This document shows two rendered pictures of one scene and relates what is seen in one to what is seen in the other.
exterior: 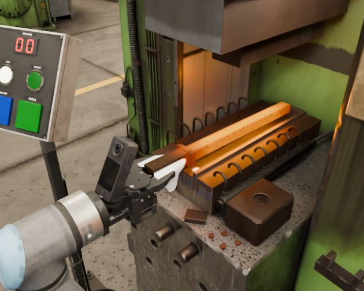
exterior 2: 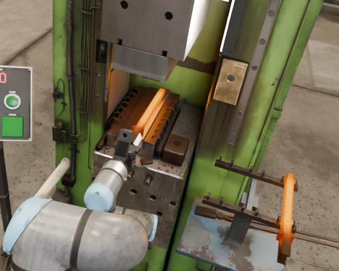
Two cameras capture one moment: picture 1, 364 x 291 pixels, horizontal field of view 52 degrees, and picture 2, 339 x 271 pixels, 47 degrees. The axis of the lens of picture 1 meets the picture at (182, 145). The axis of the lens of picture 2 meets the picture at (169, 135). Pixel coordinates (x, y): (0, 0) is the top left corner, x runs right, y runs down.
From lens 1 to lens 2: 91 cm
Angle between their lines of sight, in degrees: 32
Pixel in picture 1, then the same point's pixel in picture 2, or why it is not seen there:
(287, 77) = not seen: hidden behind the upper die
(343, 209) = (212, 139)
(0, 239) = (100, 190)
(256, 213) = (179, 150)
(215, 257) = (164, 177)
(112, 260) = not seen: hidden behind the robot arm
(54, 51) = (25, 79)
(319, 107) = (174, 86)
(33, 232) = (110, 183)
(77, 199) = (114, 164)
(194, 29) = (149, 70)
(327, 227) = (204, 149)
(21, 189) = not seen: outside the picture
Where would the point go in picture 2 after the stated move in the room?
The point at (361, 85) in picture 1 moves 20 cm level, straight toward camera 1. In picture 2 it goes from (219, 87) to (231, 118)
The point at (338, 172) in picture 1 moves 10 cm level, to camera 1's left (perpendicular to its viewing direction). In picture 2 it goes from (209, 123) to (189, 128)
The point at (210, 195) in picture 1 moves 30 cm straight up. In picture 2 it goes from (153, 148) to (163, 82)
